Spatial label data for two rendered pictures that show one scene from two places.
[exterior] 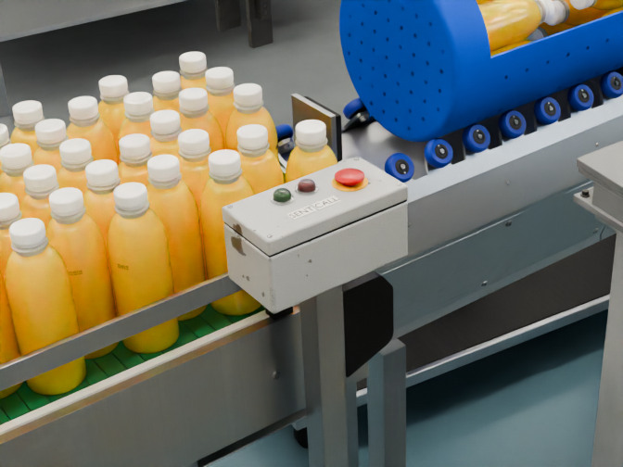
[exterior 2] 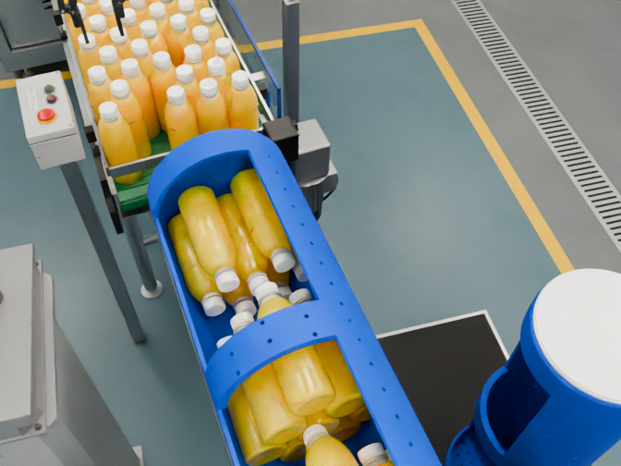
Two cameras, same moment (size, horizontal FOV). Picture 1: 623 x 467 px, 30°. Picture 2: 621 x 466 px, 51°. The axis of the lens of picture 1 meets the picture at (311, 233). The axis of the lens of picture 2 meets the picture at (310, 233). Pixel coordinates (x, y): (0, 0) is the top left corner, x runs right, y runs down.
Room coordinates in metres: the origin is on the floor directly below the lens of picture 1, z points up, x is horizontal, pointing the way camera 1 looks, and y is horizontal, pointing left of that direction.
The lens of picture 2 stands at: (1.96, -0.95, 2.08)
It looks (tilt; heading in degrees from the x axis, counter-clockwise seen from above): 53 degrees down; 100
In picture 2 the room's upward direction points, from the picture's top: 2 degrees clockwise
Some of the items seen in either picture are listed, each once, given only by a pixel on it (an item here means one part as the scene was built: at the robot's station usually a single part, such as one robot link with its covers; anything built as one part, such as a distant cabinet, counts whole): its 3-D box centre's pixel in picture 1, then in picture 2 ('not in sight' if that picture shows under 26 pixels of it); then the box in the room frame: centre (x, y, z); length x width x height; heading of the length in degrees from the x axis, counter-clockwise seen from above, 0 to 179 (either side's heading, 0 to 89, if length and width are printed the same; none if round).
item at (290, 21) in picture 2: not in sight; (291, 149); (1.63, 0.50, 0.55); 0.04 x 0.04 x 1.10; 34
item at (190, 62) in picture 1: (193, 61); (239, 79); (1.59, 0.16, 1.11); 0.04 x 0.04 x 0.02
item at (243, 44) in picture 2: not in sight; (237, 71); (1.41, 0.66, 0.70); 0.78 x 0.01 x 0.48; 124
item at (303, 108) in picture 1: (318, 141); not in sight; (1.54, -0.02, 0.99); 0.10 x 0.02 x 0.12; 34
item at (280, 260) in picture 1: (317, 231); (50, 118); (1.19, -0.01, 1.05); 0.20 x 0.10 x 0.10; 124
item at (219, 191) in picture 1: (231, 236); (107, 109); (1.27, 0.10, 1.00); 0.07 x 0.07 x 0.20
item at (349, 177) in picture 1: (349, 178); (46, 115); (1.21, -0.05, 1.11); 0.04 x 0.04 x 0.01
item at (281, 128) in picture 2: not in sight; (279, 143); (1.68, 0.13, 0.95); 0.10 x 0.07 x 0.10; 34
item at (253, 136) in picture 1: (252, 136); (119, 87); (1.33, 0.07, 1.11); 0.04 x 0.04 x 0.02
